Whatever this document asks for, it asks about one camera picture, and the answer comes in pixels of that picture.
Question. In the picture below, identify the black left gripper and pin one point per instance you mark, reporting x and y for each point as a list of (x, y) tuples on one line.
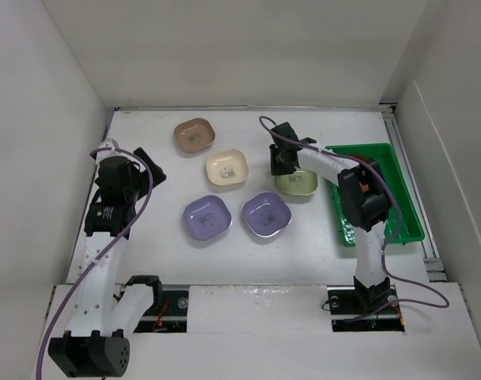
[(156, 172)]

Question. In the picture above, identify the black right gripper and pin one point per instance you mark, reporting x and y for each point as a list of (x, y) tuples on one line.
[(276, 168)]

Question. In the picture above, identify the green square panda plate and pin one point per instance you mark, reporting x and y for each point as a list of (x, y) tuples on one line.
[(301, 183)]

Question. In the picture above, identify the purple square panda plate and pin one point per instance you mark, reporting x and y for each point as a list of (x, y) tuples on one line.
[(266, 214)]

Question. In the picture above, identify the cream square panda plate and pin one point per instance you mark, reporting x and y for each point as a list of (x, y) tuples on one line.
[(227, 167)]

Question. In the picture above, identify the brown square panda plate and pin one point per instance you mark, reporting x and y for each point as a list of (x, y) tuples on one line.
[(194, 135)]

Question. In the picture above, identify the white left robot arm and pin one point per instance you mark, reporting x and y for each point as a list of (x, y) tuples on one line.
[(89, 335)]

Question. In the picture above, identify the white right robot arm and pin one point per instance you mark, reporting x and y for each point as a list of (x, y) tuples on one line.
[(365, 201)]

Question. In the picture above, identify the green plastic bin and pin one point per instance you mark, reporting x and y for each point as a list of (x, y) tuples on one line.
[(411, 229)]

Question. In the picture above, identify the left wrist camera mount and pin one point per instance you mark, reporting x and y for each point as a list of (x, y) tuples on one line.
[(106, 149)]

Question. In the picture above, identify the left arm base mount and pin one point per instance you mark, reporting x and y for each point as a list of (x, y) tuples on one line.
[(170, 316)]

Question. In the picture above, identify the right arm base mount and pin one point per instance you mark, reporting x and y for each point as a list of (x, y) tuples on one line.
[(358, 309)]

